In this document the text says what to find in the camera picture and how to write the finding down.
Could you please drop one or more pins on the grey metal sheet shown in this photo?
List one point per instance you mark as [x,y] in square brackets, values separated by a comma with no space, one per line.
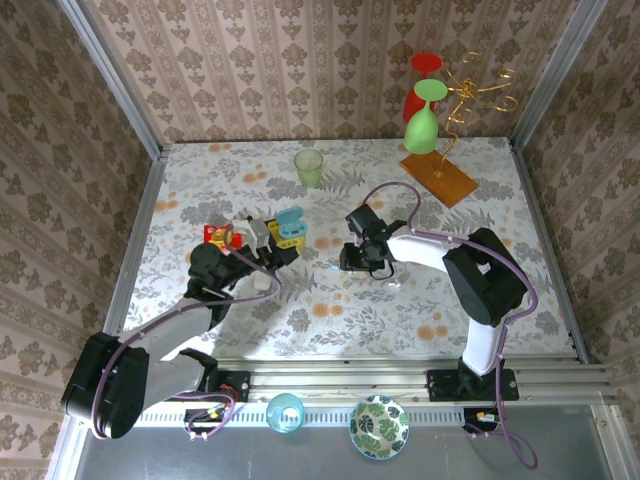
[280,457]

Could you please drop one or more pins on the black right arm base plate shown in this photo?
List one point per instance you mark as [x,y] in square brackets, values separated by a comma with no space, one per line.
[440,387]

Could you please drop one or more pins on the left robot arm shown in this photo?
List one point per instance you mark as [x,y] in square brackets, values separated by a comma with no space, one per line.
[170,325]

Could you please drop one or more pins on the green wine glass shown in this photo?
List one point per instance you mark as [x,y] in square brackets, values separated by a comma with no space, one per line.
[422,132]

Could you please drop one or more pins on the red snack packet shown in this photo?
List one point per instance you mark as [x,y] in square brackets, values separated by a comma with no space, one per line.
[212,232]

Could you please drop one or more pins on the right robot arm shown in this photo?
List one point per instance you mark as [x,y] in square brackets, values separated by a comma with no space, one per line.
[425,252]

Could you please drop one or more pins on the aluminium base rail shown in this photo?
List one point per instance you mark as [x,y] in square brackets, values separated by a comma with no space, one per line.
[340,380]

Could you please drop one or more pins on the blue earbud charging case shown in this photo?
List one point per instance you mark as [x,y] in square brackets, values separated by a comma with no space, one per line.
[292,225]

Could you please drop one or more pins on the aluminium table side rail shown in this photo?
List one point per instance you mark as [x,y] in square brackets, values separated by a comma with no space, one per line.
[544,225]
[140,225]

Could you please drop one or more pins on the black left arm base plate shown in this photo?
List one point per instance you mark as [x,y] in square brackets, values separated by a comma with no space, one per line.
[235,385]

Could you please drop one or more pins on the green plastic tumbler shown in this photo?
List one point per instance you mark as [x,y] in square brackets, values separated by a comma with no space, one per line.
[308,170]

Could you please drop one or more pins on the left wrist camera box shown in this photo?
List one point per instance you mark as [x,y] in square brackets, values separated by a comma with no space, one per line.
[260,234]

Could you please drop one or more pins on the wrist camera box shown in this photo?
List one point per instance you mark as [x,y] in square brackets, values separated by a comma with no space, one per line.
[260,234]
[362,220]

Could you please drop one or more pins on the aluminium corner post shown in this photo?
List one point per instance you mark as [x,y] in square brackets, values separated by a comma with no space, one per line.
[554,75]
[118,85]

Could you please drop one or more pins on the red wine glass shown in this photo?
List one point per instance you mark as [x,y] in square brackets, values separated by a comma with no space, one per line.
[426,62]

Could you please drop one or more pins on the teal drinking glass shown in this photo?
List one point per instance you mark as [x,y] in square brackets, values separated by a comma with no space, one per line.
[285,414]

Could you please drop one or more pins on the white earbud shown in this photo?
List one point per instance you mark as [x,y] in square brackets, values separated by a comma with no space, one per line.
[395,284]

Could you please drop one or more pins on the leaf pattern bowl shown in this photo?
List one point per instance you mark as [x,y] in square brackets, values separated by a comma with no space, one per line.
[378,426]

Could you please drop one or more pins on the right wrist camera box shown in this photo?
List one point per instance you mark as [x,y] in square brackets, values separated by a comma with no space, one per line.
[362,220]

